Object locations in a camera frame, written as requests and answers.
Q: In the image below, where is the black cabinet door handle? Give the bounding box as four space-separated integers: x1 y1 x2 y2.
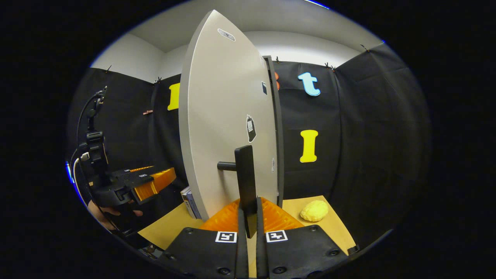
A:
217 145 258 239

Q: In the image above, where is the beige cabinet door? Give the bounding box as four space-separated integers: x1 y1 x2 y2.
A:
178 10 279 221

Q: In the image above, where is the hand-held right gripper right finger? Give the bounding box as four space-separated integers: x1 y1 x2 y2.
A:
256 197 349 279

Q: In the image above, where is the black backdrop cloth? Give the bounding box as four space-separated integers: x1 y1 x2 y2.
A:
66 43 432 248

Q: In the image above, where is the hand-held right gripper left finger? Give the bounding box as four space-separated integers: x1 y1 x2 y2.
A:
158 198 249 279

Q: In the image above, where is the yellow coaster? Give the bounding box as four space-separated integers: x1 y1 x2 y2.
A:
300 200 329 222

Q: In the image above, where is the white cable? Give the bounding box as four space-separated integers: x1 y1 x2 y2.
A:
72 152 90 206

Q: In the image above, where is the white book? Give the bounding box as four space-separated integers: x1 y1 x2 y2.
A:
181 186 194 217

